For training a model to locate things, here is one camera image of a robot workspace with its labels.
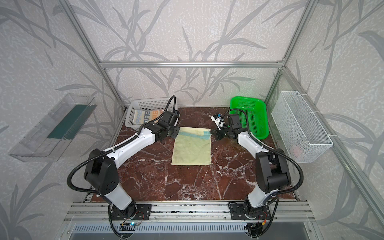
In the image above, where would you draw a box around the beige towel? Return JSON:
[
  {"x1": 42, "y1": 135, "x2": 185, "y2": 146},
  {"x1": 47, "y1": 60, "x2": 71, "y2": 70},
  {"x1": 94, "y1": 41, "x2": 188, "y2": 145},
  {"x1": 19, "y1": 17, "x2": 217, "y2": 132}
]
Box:
[{"x1": 132, "y1": 110, "x2": 164, "y2": 125}]

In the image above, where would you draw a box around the pale green towel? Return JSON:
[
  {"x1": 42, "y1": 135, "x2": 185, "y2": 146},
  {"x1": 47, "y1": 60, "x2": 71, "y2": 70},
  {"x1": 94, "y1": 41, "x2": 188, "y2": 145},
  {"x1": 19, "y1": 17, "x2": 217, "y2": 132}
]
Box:
[{"x1": 171, "y1": 127, "x2": 211, "y2": 166}]

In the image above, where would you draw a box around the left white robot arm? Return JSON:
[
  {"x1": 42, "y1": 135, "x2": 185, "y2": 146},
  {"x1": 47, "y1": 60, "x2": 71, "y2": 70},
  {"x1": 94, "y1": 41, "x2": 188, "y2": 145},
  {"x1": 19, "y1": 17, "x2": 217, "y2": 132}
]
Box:
[{"x1": 84, "y1": 110, "x2": 180, "y2": 218}]

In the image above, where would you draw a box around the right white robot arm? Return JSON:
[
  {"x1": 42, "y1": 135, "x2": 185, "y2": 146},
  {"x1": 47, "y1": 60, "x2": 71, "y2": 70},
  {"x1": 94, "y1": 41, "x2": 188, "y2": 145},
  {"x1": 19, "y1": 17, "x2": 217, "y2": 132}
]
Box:
[{"x1": 210, "y1": 114, "x2": 291, "y2": 220}]

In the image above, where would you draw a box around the green plastic basket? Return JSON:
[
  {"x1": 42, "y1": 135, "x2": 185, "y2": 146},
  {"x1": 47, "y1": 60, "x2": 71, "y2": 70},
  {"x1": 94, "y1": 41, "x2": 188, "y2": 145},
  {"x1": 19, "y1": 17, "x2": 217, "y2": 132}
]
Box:
[{"x1": 230, "y1": 97, "x2": 269, "y2": 140}]

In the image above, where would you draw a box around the white plastic perforated basket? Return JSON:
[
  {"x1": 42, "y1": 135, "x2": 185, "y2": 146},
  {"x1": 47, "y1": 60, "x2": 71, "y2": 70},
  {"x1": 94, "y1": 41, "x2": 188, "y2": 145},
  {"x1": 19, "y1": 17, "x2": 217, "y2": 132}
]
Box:
[{"x1": 125, "y1": 98, "x2": 170, "y2": 131}]

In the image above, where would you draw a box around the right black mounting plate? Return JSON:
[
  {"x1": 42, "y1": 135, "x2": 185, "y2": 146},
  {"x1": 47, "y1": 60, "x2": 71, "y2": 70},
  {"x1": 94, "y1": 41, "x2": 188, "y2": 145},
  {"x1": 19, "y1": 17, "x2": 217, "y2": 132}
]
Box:
[{"x1": 228, "y1": 202, "x2": 271, "y2": 221}]

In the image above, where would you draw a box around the black mounting plate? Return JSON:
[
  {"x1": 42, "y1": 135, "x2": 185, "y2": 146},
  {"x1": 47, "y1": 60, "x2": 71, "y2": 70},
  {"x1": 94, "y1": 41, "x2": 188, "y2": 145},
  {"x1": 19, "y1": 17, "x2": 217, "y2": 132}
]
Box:
[
  {"x1": 111, "y1": 203, "x2": 152, "y2": 221},
  {"x1": 228, "y1": 202, "x2": 271, "y2": 221}
]

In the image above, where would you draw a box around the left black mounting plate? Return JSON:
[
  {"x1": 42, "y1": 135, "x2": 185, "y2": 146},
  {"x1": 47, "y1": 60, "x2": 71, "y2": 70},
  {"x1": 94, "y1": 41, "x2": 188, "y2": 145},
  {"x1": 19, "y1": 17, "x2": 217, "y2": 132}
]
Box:
[{"x1": 111, "y1": 203, "x2": 152, "y2": 221}]

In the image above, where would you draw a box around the right circuit board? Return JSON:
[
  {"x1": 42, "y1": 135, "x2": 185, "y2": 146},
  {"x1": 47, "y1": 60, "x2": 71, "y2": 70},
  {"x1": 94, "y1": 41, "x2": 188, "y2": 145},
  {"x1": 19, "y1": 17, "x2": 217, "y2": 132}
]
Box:
[{"x1": 244, "y1": 222, "x2": 265, "y2": 238}]

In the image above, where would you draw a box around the circuit board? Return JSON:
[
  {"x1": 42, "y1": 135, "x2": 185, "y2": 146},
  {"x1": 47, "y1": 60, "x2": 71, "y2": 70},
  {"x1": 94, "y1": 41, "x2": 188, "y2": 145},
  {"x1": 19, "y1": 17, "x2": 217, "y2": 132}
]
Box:
[
  {"x1": 244, "y1": 222, "x2": 265, "y2": 238},
  {"x1": 119, "y1": 221, "x2": 142, "y2": 232}
]

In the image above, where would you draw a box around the left circuit board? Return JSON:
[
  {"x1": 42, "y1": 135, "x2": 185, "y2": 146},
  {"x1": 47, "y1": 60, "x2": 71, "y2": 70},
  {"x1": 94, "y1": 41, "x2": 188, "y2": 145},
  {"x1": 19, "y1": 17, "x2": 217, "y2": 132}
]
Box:
[{"x1": 119, "y1": 221, "x2": 142, "y2": 232}]

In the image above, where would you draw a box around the right black corrugated cable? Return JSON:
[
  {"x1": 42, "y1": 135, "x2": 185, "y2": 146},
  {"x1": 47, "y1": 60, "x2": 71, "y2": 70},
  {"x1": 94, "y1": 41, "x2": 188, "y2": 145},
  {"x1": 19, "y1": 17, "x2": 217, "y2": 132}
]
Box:
[{"x1": 221, "y1": 108, "x2": 304, "y2": 197}]

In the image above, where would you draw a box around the black corrugated cable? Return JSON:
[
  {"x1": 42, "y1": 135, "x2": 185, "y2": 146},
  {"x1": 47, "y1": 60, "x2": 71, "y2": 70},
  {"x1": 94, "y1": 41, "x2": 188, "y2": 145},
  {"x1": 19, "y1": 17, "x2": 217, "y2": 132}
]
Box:
[
  {"x1": 66, "y1": 95, "x2": 177, "y2": 194},
  {"x1": 221, "y1": 108, "x2": 304, "y2": 197}
]

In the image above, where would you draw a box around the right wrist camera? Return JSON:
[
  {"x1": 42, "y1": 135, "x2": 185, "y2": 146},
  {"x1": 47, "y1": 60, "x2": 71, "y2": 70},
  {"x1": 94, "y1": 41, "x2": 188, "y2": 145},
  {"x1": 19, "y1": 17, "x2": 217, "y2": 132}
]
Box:
[{"x1": 211, "y1": 113, "x2": 225, "y2": 130}]

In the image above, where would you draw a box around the pink object in wire basket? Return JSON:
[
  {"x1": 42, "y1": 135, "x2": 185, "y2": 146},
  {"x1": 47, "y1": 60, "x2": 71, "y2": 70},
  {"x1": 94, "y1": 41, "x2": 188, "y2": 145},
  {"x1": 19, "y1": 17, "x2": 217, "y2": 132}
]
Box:
[{"x1": 291, "y1": 145, "x2": 304, "y2": 159}]

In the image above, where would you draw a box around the white wire mesh basket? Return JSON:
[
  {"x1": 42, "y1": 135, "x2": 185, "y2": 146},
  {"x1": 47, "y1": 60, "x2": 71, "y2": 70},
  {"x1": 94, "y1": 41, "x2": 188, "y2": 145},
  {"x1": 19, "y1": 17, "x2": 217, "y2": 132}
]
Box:
[{"x1": 272, "y1": 91, "x2": 334, "y2": 163}]

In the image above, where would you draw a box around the left black corrugated cable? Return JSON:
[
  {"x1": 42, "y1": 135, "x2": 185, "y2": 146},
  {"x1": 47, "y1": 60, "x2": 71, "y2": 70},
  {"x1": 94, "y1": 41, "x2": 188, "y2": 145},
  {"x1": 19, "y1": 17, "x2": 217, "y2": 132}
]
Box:
[{"x1": 66, "y1": 95, "x2": 177, "y2": 194}]

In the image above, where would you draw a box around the clear plastic wall tray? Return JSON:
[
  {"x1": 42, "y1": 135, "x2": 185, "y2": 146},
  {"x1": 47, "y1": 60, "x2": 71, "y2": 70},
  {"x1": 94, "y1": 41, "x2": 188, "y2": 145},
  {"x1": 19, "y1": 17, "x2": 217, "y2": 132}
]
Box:
[{"x1": 9, "y1": 94, "x2": 97, "y2": 163}]

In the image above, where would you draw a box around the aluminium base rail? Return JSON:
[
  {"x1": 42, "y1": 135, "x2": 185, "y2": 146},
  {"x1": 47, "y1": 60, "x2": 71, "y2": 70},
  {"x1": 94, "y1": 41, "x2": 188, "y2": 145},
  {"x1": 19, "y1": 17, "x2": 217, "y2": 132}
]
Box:
[{"x1": 58, "y1": 200, "x2": 318, "y2": 240}]

